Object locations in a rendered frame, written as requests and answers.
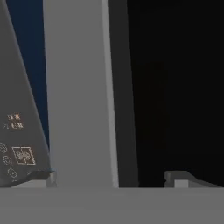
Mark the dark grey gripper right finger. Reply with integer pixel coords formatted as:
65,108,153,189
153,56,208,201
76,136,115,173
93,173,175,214
164,170,223,188

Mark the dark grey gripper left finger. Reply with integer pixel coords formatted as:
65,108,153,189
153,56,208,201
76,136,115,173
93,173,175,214
11,168,58,188

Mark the dark blue cupboard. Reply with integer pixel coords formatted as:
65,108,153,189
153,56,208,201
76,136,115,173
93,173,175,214
5,0,51,148

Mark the grey microwave with button panel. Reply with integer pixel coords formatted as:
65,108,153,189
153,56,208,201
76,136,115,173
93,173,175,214
0,0,55,188

